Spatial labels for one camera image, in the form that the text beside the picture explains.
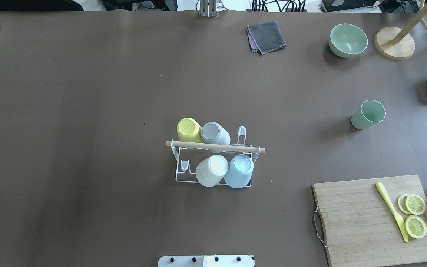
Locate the green cup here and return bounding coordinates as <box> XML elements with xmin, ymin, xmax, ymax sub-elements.
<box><xmin>351</xmin><ymin>100</ymin><xmax>386</xmax><ymax>130</ymax></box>

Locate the grey cup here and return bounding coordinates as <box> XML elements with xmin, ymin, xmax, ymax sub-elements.
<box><xmin>201</xmin><ymin>122</ymin><xmax>231</xmax><ymax>145</ymax></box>

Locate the yellow cup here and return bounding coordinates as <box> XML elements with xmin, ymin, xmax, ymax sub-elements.
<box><xmin>176</xmin><ymin>117</ymin><xmax>203</xmax><ymax>143</ymax></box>

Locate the white cup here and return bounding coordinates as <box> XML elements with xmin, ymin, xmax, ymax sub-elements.
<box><xmin>195</xmin><ymin>154</ymin><xmax>228</xmax><ymax>187</ymax></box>

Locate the light blue cup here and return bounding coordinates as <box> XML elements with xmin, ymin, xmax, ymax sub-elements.
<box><xmin>224</xmin><ymin>154</ymin><xmax>254</xmax><ymax>189</ymax></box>

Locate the purple cloth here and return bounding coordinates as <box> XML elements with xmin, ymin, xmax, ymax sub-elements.
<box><xmin>246</xmin><ymin>30</ymin><xmax>259</xmax><ymax>53</ymax></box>

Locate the grey folded cloth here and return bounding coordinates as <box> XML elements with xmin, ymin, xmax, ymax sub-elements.
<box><xmin>247</xmin><ymin>20</ymin><xmax>287</xmax><ymax>55</ymax></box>

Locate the green bowl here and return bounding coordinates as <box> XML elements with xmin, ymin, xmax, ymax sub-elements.
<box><xmin>329</xmin><ymin>23</ymin><xmax>368</xmax><ymax>59</ymax></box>

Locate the wooden cutting board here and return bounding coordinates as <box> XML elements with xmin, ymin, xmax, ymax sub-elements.
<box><xmin>313</xmin><ymin>175</ymin><xmax>427</xmax><ymax>267</ymax></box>

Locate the yellow plastic knife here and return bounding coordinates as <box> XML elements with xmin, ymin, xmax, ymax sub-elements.
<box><xmin>376</xmin><ymin>182</ymin><xmax>409</xmax><ymax>242</ymax></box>

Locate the lemon slice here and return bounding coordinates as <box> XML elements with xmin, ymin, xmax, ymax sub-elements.
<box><xmin>404</xmin><ymin>215</ymin><xmax>427</xmax><ymax>239</ymax></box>
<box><xmin>397</xmin><ymin>194</ymin><xmax>412</xmax><ymax>215</ymax></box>
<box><xmin>405</xmin><ymin>194</ymin><xmax>426</xmax><ymax>216</ymax></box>

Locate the wooden mug tree stand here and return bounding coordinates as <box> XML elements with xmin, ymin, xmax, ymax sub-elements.
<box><xmin>374</xmin><ymin>4</ymin><xmax>427</xmax><ymax>61</ymax></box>

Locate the lemon slice upper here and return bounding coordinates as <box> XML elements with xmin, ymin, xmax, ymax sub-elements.
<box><xmin>405</xmin><ymin>194</ymin><xmax>426</xmax><ymax>216</ymax></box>

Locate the lemon slice lower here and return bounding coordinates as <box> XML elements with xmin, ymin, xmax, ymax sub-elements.
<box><xmin>404</xmin><ymin>215</ymin><xmax>427</xmax><ymax>239</ymax></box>

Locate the white wire cup rack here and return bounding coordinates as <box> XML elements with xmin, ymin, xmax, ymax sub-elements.
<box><xmin>166</xmin><ymin>126</ymin><xmax>265</xmax><ymax>189</ymax></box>

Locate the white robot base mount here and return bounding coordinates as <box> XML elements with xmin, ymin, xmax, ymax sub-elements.
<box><xmin>158</xmin><ymin>255</ymin><xmax>255</xmax><ymax>267</ymax></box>

